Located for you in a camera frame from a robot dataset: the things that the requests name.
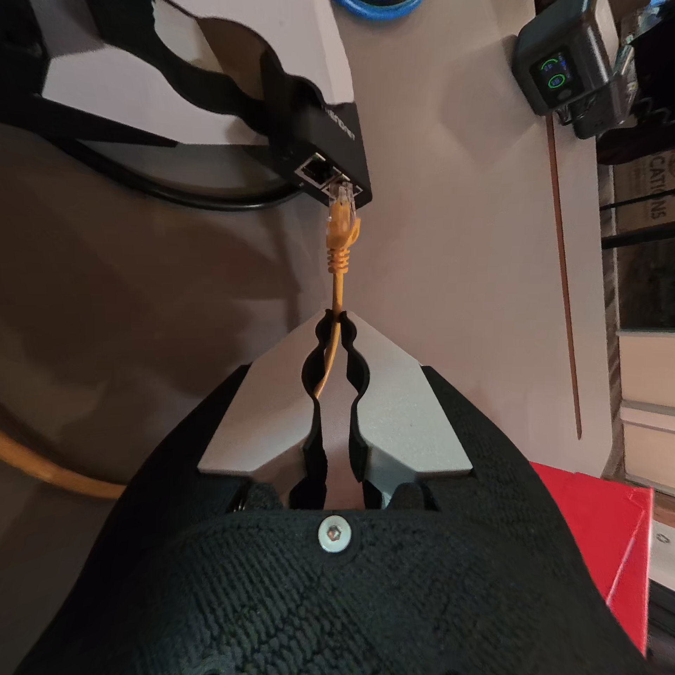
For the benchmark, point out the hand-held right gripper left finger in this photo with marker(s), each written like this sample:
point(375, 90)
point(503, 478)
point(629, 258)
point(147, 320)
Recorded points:
point(263, 422)

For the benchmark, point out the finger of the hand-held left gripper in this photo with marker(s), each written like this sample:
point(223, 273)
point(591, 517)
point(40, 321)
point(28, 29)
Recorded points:
point(132, 89)
point(316, 47)

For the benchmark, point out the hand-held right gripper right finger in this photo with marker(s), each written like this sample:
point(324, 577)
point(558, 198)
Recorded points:
point(411, 422)

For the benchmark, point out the black ethernet adapter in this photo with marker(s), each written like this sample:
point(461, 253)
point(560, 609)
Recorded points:
point(327, 137)

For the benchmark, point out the red plastic bin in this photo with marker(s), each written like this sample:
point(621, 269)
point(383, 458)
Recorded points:
point(590, 527)

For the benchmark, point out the dark power bank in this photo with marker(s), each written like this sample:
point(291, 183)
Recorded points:
point(569, 58)

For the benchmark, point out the brown printed cardboard box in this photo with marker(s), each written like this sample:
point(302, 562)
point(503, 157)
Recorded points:
point(648, 195)

